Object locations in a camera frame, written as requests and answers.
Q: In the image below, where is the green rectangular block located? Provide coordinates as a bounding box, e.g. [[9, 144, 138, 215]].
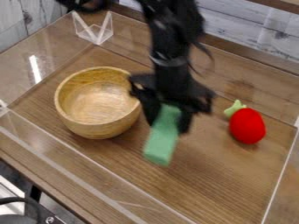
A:
[[144, 104, 182, 166]]

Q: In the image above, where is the black cable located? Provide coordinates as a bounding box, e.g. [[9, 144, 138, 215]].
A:
[[191, 38, 216, 71]]

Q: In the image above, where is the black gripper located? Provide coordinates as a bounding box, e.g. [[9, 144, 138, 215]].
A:
[[128, 56, 215, 134]]

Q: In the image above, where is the clear acrylic tray wall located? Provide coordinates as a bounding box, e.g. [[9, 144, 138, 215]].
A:
[[0, 102, 196, 224]]

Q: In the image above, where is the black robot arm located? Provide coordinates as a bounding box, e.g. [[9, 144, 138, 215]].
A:
[[128, 0, 215, 134]]

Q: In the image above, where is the clear acrylic corner bracket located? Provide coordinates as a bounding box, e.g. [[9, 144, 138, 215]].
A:
[[71, 11, 113, 46]]

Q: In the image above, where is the light wooden bowl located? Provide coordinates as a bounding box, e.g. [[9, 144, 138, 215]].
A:
[[53, 66, 142, 139]]

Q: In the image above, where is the red plush strawberry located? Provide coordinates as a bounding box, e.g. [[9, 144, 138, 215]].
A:
[[223, 100, 267, 144]]

